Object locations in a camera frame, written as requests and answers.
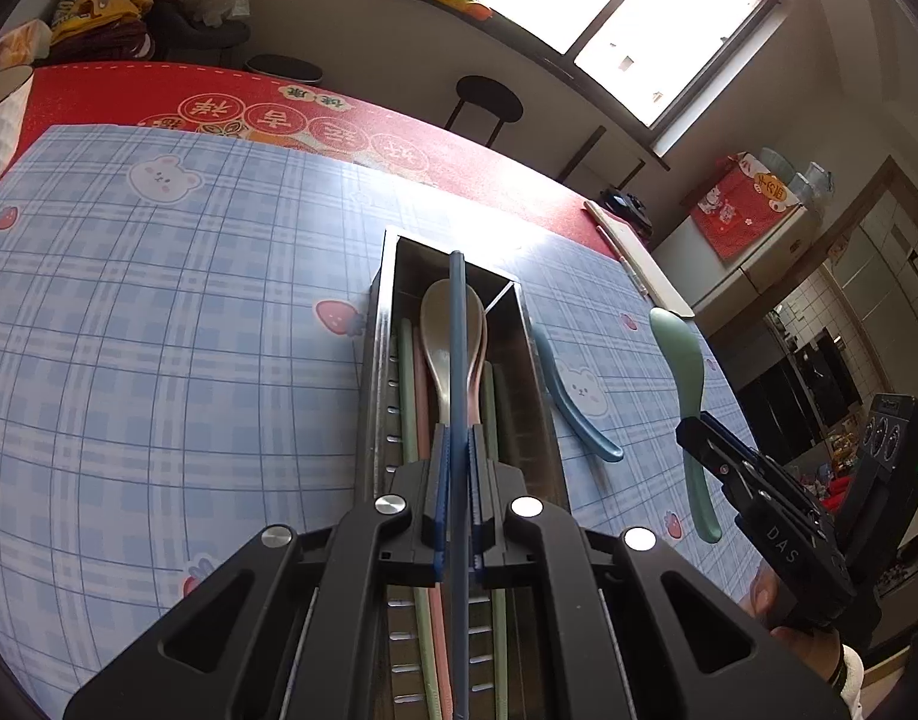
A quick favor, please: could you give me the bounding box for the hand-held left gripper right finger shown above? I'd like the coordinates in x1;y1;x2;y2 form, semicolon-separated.
466;424;850;720

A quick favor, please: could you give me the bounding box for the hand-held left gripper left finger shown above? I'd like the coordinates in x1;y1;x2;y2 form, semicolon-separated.
63;424;452;720

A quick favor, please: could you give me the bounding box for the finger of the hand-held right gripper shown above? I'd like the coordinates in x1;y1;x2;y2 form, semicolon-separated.
695;412;775;481
675;420;745;515

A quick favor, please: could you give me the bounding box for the pink chopstick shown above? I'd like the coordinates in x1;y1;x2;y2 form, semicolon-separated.
414;360;454;720

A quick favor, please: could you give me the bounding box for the metal utensil tray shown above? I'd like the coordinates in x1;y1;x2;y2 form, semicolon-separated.
352;229;572;720

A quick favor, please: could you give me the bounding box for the green spoon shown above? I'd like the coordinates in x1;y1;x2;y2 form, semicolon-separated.
649;306;724;543

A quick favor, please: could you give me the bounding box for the pink spoon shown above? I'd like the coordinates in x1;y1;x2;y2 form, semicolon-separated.
466;307;491;428

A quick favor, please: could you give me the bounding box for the blue chopstick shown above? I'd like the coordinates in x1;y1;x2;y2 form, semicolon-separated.
448;251;475;720

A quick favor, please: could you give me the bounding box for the blue spoon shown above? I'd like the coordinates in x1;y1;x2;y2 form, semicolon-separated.
532;324;625;464

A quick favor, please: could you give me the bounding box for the beige spoon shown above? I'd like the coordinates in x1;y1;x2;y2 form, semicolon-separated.
419;279;486;440

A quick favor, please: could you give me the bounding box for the person's right hand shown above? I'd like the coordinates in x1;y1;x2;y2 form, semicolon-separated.
750;565;846;687

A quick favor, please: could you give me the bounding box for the black oven stove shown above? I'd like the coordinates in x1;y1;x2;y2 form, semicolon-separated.
733;322;865;466

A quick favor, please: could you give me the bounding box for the white fridge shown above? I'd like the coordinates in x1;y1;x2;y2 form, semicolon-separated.
650;154;824;331

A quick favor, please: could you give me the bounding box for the beige notebook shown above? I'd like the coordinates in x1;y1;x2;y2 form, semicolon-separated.
585;199;696;316

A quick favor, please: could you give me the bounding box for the grey pen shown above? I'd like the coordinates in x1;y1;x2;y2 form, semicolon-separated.
594;223;650;295

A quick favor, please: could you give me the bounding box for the red printed cloth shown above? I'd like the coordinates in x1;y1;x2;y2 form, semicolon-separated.
688;152;801;263

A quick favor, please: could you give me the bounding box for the black pressure cooker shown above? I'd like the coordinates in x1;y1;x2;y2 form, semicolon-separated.
601;186;655;237

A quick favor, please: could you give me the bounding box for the clear storage container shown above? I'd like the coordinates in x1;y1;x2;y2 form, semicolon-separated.
793;161;835;203

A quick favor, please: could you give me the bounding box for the wooden rack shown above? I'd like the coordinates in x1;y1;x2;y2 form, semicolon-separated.
556;124;647;188

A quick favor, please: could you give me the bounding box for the black round chair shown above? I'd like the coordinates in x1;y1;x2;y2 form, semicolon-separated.
444;75;524;151

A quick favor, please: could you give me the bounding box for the dark window sill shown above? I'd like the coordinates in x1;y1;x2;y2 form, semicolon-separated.
379;0;670;173

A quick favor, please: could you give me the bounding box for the black round bin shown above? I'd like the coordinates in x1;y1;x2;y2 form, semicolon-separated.
245;54;326;87

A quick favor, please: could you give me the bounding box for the red printed tablecloth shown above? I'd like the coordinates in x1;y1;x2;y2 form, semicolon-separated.
9;64;625;256

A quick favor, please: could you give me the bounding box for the dark clothes pile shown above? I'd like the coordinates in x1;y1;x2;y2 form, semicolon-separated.
31;0;250;65

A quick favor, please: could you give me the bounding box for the white textured cup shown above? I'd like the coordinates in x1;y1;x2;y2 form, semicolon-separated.
0;64;36;196

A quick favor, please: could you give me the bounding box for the yellow garment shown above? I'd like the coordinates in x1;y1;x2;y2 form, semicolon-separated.
50;0;152;46

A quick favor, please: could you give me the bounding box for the orange snack packet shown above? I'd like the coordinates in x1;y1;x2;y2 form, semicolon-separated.
0;19;55;80

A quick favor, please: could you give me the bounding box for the wooden door frame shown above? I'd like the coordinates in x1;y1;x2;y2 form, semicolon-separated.
706;154;918;331

